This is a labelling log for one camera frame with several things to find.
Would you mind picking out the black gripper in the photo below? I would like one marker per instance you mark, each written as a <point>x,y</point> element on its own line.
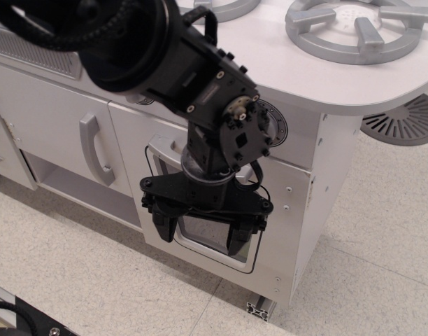
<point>169,197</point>

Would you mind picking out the white oven door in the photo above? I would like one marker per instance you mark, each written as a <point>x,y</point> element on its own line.
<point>267,264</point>

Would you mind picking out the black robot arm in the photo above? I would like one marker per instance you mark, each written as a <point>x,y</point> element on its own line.
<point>151,49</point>

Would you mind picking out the grey left stove burner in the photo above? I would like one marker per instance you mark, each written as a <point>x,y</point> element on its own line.
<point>223,10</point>

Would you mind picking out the grey perforated vent panel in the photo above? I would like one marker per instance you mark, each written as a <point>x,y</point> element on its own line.
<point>16,48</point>

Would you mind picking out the grey slotted round disc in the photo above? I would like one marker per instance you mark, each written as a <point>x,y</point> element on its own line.
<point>405,125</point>

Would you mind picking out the grey cupboard door handle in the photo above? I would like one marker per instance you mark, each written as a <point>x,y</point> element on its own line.
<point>89,128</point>

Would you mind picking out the aluminium extrusion frame foot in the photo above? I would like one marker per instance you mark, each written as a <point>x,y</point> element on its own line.
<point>260,307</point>

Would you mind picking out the white toy kitchen cabinet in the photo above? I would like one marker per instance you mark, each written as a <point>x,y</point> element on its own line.
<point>322,102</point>

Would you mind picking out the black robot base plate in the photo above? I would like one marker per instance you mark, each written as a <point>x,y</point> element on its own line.
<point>17,317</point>

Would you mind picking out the grey right oven knob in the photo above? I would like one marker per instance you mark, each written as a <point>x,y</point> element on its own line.
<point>278,129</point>

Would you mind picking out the white cupboard door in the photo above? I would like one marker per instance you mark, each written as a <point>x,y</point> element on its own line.
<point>45,118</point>

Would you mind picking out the grey right stove burner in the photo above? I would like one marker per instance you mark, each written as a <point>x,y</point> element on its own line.
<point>361,18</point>

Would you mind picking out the grey stove burner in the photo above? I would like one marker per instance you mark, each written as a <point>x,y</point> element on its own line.
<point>361,18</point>
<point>223,10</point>

